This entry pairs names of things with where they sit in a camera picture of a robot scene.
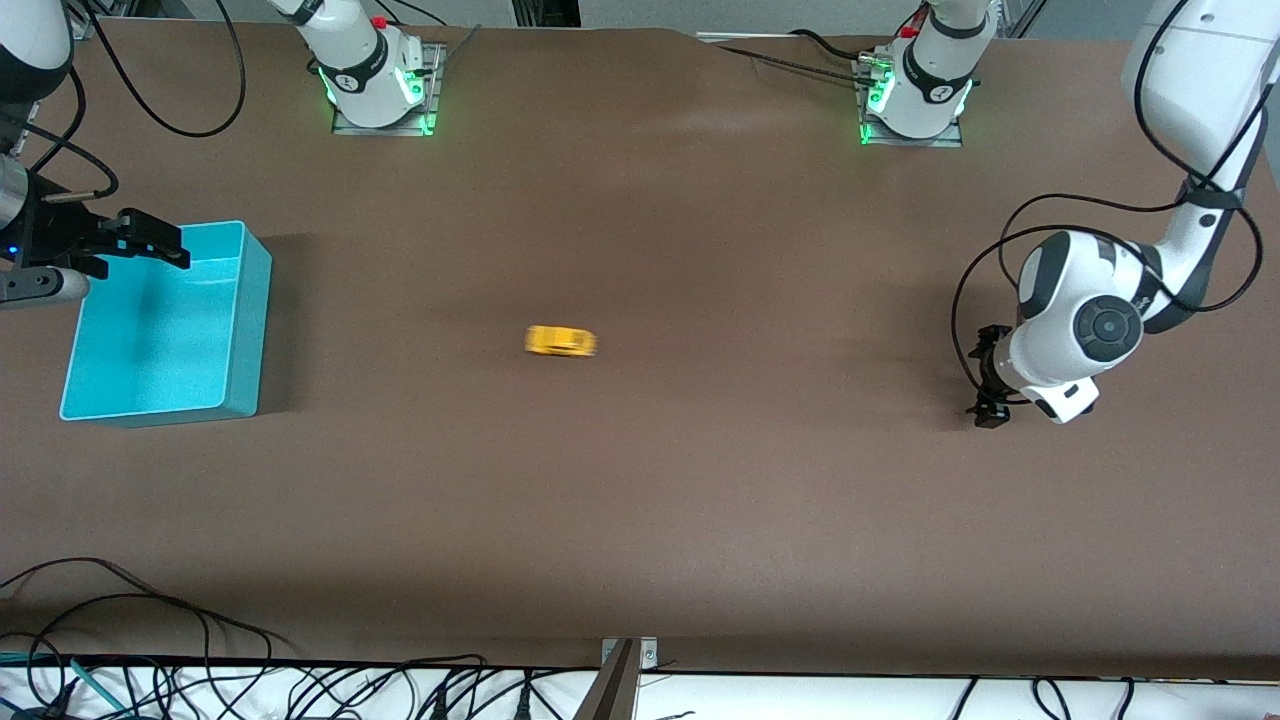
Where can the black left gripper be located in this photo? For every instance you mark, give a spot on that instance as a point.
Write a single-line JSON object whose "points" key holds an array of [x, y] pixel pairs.
{"points": [[992, 378]]}

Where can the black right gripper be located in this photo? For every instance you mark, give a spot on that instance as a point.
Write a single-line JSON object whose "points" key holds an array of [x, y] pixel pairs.
{"points": [[60, 232]]}

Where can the yellow toy beetle car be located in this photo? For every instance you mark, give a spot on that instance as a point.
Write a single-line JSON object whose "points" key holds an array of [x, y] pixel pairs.
{"points": [[560, 341]]}

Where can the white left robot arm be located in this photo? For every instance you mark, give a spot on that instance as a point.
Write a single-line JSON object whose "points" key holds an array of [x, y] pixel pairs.
{"points": [[1070, 300]]}

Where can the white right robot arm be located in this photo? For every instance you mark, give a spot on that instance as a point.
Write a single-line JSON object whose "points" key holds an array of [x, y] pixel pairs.
{"points": [[365, 60]]}

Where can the teal plastic bin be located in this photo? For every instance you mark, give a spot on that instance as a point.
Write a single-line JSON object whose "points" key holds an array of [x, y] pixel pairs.
{"points": [[150, 340]]}

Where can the grey metal pole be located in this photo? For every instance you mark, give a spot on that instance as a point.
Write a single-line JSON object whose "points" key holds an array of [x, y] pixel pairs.
{"points": [[610, 695]]}

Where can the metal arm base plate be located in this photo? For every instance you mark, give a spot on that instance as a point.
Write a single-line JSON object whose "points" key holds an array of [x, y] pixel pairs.
{"points": [[870, 138], [432, 100]]}

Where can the aluminium frame profile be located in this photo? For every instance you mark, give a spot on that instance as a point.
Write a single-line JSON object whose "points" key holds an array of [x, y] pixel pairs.
{"points": [[1022, 15]]}

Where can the small metal bracket plate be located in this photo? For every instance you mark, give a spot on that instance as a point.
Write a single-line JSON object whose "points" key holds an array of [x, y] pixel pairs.
{"points": [[648, 655]]}

